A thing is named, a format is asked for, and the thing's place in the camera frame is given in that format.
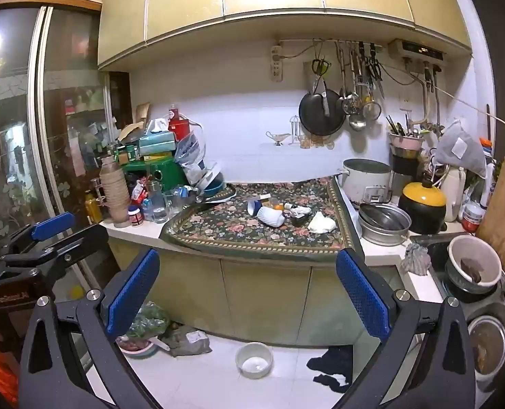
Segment large white cooking pot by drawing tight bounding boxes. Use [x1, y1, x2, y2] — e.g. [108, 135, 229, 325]
[342, 158, 393, 209]

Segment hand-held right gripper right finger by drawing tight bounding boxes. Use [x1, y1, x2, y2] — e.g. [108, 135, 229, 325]
[335, 248, 477, 409]

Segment wooden cutting board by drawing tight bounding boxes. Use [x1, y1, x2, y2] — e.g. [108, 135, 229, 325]
[476, 157, 505, 273]

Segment green box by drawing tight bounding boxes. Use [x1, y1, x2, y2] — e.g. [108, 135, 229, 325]
[122, 160, 189, 188]

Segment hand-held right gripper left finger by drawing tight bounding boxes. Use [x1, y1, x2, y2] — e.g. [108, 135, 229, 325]
[18, 247, 163, 409]

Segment thin clothesline cord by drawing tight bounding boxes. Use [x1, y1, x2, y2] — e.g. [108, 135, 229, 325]
[378, 62, 505, 133]

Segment white wall water heater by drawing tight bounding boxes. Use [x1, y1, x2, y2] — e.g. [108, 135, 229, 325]
[388, 38, 447, 62]

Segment bag of green vegetables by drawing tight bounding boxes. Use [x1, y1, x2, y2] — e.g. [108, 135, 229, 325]
[122, 302, 170, 342]

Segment white cloth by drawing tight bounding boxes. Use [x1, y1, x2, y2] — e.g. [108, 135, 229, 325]
[248, 205, 286, 227]

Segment metal basin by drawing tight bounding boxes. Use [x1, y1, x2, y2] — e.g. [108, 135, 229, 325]
[358, 202, 412, 246]

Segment black and steel canister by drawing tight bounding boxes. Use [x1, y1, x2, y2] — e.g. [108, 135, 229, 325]
[391, 151, 424, 180]

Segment floral mat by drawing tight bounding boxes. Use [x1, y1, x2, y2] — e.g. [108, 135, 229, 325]
[161, 177, 366, 260]

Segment red canister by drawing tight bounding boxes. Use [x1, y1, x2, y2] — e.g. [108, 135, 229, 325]
[168, 104, 191, 143]

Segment dark green bowl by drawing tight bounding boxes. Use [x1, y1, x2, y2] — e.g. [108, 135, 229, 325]
[444, 260, 502, 303]

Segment pink utensil holder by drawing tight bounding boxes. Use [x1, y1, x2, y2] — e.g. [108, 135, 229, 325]
[384, 111, 428, 158]

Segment black frying pan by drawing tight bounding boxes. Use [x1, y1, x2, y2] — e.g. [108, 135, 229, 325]
[298, 89, 347, 137]

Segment white tissue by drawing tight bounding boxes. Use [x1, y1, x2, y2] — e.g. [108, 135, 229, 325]
[308, 212, 336, 235]

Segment metal strainer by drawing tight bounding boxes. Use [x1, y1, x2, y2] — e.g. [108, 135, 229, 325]
[363, 64, 382, 121]

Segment clear glass cup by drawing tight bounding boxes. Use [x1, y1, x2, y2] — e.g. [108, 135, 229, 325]
[165, 187, 185, 218]

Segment metal scoop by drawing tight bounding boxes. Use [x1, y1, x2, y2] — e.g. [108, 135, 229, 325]
[340, 49, 357, 113]

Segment cream lower cabinet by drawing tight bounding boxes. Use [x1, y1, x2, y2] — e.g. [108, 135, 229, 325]
[107, 239, 406, 346]

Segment brown ribbed cup stack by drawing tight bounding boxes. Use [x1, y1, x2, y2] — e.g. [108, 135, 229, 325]
[99, 157, 131, 228]

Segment white plastic bowl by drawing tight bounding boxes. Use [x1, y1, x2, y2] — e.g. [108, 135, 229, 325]
[447, 234, 503, 286]

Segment metal ladle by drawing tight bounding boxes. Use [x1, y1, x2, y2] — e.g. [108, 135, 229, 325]
[348, 45, 367, 131]

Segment teal tissue box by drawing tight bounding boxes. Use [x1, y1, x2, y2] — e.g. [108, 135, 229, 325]
[138, 130, 178, 154]

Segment glass sliding door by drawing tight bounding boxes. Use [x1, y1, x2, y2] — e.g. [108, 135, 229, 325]
[0, 4, 108, 265]

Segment red and white jar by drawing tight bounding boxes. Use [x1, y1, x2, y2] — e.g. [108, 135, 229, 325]
[463, 202, 487, 233]

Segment pink bowl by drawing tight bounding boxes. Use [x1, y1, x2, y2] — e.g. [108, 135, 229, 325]
[116, 334, 170, 359]

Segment clear water bottle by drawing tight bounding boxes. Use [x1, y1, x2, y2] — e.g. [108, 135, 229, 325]
[150, 181, 168, 224]

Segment black-handled knife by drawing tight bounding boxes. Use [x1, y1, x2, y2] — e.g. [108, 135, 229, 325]
[365, 43, 385, 96]

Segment blue and white plastic bag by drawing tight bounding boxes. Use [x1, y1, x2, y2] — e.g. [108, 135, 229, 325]
[175, 121, 208, 184]

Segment blue bowl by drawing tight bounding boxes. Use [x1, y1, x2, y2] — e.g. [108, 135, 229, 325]
[201, 179, 226, 199]

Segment white thermos jug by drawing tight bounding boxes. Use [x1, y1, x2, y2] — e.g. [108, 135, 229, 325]
[440, 165, 467, 222]

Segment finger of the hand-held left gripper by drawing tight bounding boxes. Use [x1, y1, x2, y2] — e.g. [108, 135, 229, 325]
[3, 223, 109, 274]
[0, 212, 76, 256]

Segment grey dish rag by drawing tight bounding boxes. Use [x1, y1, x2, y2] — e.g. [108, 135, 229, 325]
[401, 242, 432, 275]

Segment yellow bottle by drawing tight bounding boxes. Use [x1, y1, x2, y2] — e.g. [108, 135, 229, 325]
[84, 191, 104, 224]

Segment white power strip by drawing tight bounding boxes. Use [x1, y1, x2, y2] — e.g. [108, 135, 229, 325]
[270, 45, 284, 82]

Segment dark cloth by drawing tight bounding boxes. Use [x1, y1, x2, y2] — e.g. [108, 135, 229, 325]
[306, 344, 355, 394]

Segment black pot with yellow lid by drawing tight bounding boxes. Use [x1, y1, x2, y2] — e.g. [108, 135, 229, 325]
[398, 180, 448, 235]

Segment green-handled scissors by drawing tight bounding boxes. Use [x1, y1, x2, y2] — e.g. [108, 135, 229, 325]
[312, 57, 332, 94]

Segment grey cloth bag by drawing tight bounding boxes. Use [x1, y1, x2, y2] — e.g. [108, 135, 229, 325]
[433, 119, 488, 180]

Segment grey packet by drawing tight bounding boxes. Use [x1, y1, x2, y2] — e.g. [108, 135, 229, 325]
[163, 325, 213, 358]

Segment white leaning plate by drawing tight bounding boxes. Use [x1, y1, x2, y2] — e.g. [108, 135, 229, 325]
[197, 161, 224, 192]

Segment steel pot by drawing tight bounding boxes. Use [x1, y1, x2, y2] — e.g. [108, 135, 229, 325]
[465, 302, 505, 382]

